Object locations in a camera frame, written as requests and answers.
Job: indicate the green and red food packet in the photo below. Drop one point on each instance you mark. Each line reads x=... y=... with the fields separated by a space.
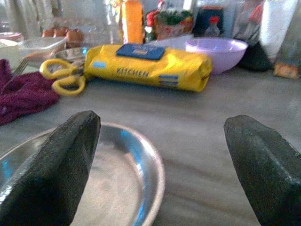
x=174 y=23

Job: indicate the small yellow box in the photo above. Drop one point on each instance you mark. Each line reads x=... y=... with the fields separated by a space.
x=285 y=70

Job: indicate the small steel bowl with food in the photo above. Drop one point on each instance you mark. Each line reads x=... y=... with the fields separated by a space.
x=70 y=54

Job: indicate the clear plastic egg carton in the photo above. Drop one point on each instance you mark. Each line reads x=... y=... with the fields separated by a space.
x=98 y=33

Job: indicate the white hanging cloths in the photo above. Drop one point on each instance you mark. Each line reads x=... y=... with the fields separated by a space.
x=28 y=14

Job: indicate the small clear bottle red cap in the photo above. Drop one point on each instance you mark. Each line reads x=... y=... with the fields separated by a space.
x=212 y=29

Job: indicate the yellow kitchen wipes pack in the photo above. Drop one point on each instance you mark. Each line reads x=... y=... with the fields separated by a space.
x=141 y=68

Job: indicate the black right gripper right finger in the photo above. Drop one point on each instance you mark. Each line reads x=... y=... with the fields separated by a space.
x=270 y=176

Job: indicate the clear rectangular plastic container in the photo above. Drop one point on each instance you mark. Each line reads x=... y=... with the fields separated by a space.
x=40 y=46

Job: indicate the orange bottle with white cap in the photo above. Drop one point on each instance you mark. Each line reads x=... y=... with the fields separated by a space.
x=134 y=23

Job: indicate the white plastic bag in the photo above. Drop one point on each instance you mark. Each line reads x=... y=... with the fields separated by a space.
x=277 y=23

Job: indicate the brown egg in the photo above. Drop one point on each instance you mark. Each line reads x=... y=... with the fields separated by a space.
x=74 y=37
x=48 y=32
x=60 y=32

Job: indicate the tall yellow printed packet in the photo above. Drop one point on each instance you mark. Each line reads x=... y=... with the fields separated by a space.
x=116 y=11

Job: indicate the black cone shaped object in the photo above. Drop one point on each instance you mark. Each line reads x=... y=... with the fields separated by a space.
x=254 y=58

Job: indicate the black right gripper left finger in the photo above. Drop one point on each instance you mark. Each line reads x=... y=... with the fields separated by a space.
x=47 y=176

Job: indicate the silver fork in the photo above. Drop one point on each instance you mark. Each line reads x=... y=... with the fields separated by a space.
x=20 y=67

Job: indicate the shallow stainless steel plate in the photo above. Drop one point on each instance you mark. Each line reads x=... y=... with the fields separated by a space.
x=122 y=176

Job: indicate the maroon cloth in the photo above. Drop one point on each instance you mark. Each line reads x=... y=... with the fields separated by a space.
x=26 y=94

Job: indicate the dark blue packet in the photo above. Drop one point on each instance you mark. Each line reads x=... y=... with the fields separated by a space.
x=204 y=18

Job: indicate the lilac plastic bowl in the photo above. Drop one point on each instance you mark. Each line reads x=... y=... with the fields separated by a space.
x=218 y=58

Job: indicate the clear plastic bag red print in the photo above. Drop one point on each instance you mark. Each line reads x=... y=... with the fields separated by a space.
x=247 y=23

